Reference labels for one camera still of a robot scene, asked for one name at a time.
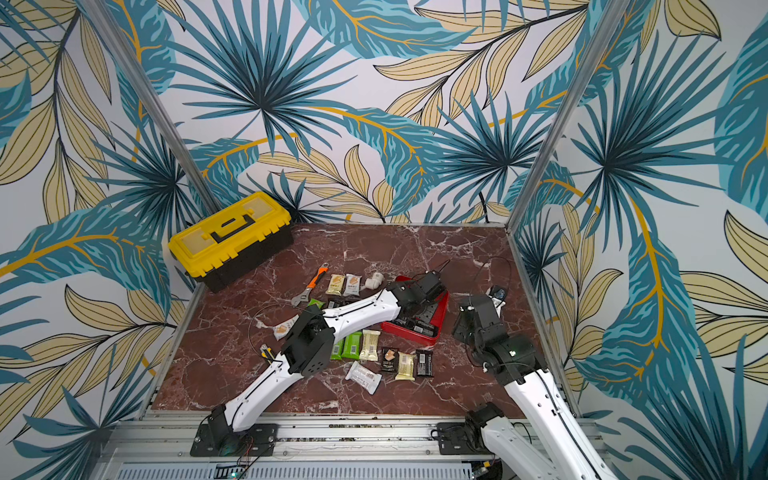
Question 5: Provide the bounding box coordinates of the red storage box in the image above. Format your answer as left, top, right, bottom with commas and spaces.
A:
381, 273, 450, 347

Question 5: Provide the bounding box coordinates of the white drycake packet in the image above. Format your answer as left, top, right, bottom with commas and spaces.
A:
273, 315, 298, 340
343, 274, 361, 297

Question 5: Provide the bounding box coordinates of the cream cookie packet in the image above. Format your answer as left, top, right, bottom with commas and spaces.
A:
326, 274, 346, 296
395, 352, 416, 381
359, 329, 381, 362

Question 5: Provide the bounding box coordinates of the green cookie packet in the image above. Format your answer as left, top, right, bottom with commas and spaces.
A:
330, 340, 344, 361
308, 299, 325, 310
341, 332, 363, 360

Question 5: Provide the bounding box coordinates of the white cookie packet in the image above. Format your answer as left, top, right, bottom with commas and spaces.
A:
345, 361, 382, 395

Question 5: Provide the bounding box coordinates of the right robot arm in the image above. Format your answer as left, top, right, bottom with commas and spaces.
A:
452, 294, 617, 479

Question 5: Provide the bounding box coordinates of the white plastic pipe elbow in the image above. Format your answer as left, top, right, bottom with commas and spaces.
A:
365, 272, 385, 290

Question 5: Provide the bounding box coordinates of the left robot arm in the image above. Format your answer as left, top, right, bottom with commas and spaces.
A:
198, 271, 446, 453

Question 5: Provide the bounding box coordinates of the yellow black utility knife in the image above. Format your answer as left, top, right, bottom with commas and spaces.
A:
260, 344, 275, 362

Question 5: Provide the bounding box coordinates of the yellow black toolbox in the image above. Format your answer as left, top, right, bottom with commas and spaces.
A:
169, 192, 293, 292

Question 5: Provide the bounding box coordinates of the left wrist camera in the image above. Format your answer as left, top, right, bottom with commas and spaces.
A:
416, 270, 445, 298

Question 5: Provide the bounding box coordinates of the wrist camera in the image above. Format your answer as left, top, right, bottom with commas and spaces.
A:
416, 270, 445, 298
487, 285, 508, 316

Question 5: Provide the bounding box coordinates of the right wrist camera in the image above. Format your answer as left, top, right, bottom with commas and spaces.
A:
487, 285, 508, 316

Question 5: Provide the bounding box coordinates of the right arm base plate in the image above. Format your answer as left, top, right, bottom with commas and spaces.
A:
430, 422, 490, 455

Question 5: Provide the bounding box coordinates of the aluminium front rail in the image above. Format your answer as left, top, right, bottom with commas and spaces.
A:
92, 412, 609, 479

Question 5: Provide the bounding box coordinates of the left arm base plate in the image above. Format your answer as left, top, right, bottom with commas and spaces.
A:
190, 423, 278, 457

